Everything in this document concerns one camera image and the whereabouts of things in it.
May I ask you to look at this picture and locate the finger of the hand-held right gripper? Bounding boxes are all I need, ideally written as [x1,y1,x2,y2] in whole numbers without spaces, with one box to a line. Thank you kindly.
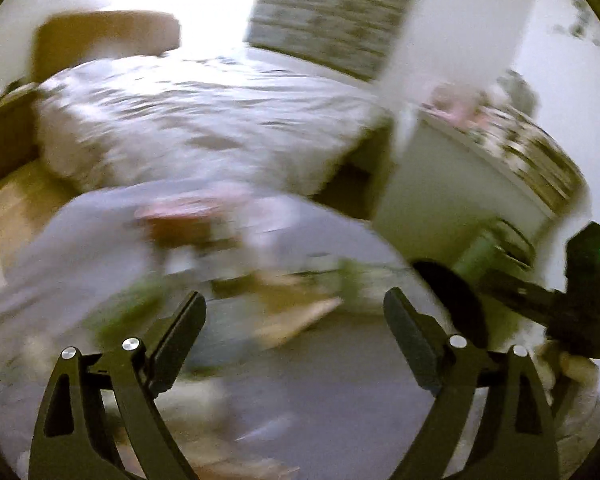
[485,270,557,332]

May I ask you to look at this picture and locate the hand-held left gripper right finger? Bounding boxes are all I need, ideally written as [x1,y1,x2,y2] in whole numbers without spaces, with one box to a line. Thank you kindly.
[382,287,561,480]

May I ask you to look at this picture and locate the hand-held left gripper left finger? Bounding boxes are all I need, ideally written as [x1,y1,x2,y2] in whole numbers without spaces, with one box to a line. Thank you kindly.
[28,290,208,480]

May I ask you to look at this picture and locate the black round trash bin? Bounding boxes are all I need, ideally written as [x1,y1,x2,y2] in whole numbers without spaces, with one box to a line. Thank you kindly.
[412,259,488,356]

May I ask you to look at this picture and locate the white air purifier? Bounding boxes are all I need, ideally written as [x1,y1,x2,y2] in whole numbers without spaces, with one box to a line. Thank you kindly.
[452,217,536,281]

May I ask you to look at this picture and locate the pink packet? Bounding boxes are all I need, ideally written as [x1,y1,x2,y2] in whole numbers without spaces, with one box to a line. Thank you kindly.
[135,195,251,251]

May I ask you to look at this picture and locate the patterned folded cloth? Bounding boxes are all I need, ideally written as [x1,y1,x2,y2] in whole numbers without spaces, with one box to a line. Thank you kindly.
[480,105,588,213]

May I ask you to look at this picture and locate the white dresser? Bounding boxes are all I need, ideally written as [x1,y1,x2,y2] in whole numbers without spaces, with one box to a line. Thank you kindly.
[375,105,561,261]

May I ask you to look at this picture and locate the pink items on dresser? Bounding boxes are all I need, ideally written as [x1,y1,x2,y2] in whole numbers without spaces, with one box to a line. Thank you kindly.
[427,82,488,126]

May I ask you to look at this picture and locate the white bed duvet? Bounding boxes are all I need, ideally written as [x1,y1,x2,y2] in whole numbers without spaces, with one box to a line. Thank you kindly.
[35,47,391,196]

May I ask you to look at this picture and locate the wooden nightstand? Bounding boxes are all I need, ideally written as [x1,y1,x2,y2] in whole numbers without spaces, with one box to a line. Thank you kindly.
[0,85,43,186]

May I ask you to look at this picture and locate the wooden headboard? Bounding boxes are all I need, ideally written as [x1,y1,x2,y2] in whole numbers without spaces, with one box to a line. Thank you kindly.
[32,10,181,83]

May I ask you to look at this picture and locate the patterned curtain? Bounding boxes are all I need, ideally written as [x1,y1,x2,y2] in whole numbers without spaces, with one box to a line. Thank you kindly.
[242,0,426,81]

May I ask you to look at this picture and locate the dark leaf wall stickers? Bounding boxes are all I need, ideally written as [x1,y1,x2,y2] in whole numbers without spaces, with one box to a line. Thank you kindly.
[550,0,600,43]

